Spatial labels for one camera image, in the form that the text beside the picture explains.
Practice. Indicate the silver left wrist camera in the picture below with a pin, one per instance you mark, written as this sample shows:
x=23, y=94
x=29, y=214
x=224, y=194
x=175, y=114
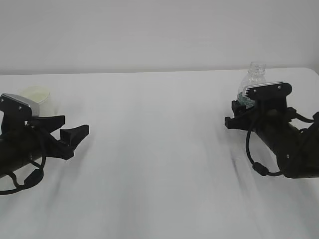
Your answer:
x=18, y=107

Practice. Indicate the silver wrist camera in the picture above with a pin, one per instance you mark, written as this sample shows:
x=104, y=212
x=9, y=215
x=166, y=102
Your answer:
x=18, y=107
x=267, y=91

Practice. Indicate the white paper cup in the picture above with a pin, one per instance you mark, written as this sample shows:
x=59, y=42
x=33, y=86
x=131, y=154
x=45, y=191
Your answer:
x=42, y=96

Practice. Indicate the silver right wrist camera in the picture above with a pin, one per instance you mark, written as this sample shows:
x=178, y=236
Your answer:
x=267, y=91

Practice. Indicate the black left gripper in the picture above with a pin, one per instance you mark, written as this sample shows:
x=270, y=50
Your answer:
x=21, y=139

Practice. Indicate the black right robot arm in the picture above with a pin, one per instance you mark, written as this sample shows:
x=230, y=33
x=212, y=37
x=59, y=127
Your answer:
x=293, y=138

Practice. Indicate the clear water bottle green label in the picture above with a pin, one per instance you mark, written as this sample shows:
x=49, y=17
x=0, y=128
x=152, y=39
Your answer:
x=255, y=75

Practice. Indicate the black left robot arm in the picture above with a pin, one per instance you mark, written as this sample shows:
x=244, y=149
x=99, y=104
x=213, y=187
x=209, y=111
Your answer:
x=11, y=166

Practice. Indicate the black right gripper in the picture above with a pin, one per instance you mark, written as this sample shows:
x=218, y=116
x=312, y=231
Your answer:
x=270, y=111

